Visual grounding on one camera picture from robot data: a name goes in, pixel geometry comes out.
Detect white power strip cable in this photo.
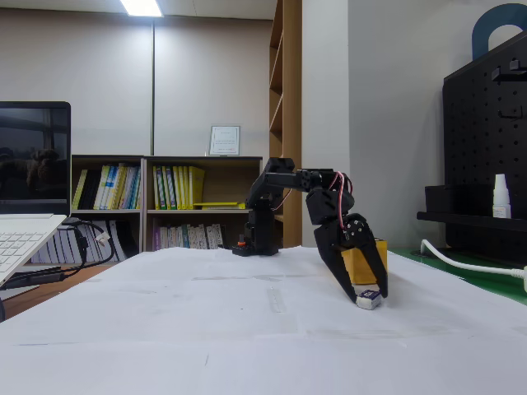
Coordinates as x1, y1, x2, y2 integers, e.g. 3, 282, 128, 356
419, 239, 527, 277

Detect tall wooden shelf unit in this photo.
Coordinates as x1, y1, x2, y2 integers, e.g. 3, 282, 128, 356
268, 0, 304, 249

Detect black pegboard shelf tray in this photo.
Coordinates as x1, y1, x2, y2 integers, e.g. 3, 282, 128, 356
416, 184, 527, 234

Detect small black battery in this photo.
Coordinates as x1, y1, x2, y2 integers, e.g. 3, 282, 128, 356
355, 289, 382, 310

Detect framed certificate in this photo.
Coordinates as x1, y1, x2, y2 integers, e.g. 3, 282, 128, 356
208, 124, 242, 157

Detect black laptop cables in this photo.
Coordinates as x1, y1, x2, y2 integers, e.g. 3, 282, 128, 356
0, 219, 117, 294

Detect flat yellow folder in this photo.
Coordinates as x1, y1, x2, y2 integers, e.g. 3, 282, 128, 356
192, 201, 247, 211

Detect green desk mat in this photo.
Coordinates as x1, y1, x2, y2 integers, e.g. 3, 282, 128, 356
389, 246, 527, 309

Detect white dropper bottle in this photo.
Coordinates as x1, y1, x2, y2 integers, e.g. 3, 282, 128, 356
492, 173, 513, 220

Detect ceiling light panel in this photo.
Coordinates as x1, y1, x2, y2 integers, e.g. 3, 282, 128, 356
119, 0, 164, 18

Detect yellow rectangular box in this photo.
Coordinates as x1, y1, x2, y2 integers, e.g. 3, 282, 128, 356
340, 239, 390, 286

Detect black pegboard organiser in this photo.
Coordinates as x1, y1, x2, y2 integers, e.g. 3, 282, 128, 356
442, 32, 527, 258

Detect white laptop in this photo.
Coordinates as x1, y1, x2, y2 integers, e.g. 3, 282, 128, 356
0, 101, 72, 288

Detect red servo cable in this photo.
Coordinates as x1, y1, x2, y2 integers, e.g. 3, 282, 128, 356
333, 170, 355, 232

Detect upright yellow binder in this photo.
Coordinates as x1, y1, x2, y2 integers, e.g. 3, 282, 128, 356
189, 165, 206, 210

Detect white paper sheet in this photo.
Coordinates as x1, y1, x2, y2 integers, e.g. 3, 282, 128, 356
254, 246, 520, 341
0, 250, 297, 349
123, 245, 330, 283
0, 324, 527, 395

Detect low wooden bookshelf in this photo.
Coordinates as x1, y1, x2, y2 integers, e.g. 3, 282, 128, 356
70, 154, 264, 265

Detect blue arch shaped sign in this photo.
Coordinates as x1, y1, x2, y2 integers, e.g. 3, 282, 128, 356
471, 2, 527, 59

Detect black and orange table clamp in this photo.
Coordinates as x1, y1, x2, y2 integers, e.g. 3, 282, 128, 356
231, 235, 254, 258

